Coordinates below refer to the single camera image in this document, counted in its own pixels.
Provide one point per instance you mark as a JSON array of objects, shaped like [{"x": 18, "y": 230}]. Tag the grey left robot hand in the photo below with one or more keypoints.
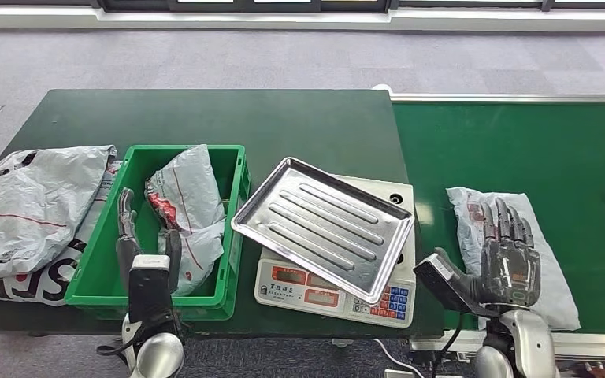
[{"x": 126, "y": 245}]

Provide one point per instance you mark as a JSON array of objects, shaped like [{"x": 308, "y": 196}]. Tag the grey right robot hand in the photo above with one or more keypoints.
[{"x": 511, "y": 271}]

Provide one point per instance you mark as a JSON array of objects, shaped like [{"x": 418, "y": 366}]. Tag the grey red-print poly mailer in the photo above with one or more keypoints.
[
  {"x": 193, "y": 198},
  {"x": 558, "y": 292}
]

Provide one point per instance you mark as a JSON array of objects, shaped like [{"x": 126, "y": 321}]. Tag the steel scale tray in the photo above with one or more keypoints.
[{"x": 323, "y": 224}]

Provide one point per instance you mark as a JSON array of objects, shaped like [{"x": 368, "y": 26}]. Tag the green conveyor belt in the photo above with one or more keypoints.
[{"x": 490, "y": 146}]

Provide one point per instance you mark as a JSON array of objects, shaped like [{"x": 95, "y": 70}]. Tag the green plastic crate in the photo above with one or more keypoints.
[{"x": 99, "y": 282}]

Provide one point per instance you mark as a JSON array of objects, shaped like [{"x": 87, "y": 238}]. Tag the white black-lettered poly bag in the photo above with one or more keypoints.
[{"x": 47, "y": 284}]

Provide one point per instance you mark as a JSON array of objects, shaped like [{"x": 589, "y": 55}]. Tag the large white poly bag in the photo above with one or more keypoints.
[{"x": 31, "y": 208}]

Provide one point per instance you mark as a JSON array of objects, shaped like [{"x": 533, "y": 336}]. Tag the white power strip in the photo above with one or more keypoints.
[{"x": 399, "y": 374}]

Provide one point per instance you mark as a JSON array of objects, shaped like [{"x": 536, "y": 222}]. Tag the white electronic scale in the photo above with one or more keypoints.
[{"x": 292, "y": 292}]

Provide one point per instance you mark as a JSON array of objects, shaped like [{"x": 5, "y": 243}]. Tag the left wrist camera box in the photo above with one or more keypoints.
[{"x": 150, "y": 287}]

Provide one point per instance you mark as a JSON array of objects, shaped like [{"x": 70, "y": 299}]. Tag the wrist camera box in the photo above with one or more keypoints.
[
  {"x": 150, "y": 287},
  {"x": 435, "y": 276}
]

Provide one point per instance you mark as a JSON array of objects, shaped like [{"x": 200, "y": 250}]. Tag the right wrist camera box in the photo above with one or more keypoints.
[{"x": 435, "y": 276}]

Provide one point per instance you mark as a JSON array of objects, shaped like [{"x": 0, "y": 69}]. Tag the aluminium conveyor frame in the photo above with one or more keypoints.
[{"x": 448, "y": 342}]

